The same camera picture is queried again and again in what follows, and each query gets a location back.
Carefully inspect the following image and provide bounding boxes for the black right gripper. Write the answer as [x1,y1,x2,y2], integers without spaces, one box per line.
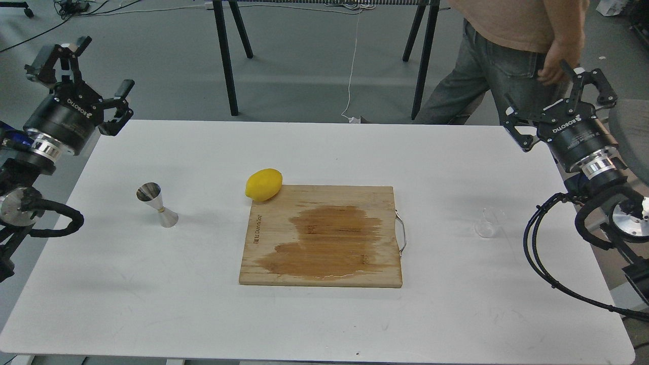
[502,60,620,173]

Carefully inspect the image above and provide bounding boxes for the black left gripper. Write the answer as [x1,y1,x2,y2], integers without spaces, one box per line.
[23,35,135,155]

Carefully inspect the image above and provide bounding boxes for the steel double jigger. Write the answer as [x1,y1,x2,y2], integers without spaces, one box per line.
[136,182,179,227]

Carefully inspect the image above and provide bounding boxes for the clear plastic measuring cup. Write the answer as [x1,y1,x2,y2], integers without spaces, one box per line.
[474,206,508,239]

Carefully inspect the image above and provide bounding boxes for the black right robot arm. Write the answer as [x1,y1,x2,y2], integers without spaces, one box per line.
[501,61,648,322]

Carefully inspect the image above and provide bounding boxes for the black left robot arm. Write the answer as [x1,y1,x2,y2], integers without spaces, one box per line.
[1,35,134,280]

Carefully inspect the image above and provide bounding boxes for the person's hand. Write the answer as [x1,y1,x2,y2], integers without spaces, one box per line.
[537,39,584,86]

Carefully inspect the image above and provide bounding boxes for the person in tan shirt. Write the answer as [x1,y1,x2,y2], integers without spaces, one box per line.
[413,1,590,125]

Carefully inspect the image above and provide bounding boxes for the black table legs left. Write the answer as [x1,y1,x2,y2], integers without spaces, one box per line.
[211,0,254,117]

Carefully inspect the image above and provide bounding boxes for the black table legs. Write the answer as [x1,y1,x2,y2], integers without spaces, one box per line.
[211,0,254,117]
[402,0,440,121]

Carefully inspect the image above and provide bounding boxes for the black table legs right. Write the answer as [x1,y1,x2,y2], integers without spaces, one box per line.
[402,0,440,121]

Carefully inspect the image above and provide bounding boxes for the yellow lemon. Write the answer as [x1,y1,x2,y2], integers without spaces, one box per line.
[245,168,283,202]

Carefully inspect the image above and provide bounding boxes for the wooden cutting board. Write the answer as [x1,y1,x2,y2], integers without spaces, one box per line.
[238,185,403,288]

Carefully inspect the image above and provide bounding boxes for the black floor cables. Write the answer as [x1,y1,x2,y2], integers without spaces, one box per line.
[0,0,142,53]

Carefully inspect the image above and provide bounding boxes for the white hanging cable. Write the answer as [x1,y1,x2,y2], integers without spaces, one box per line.
[341,10,362,122]

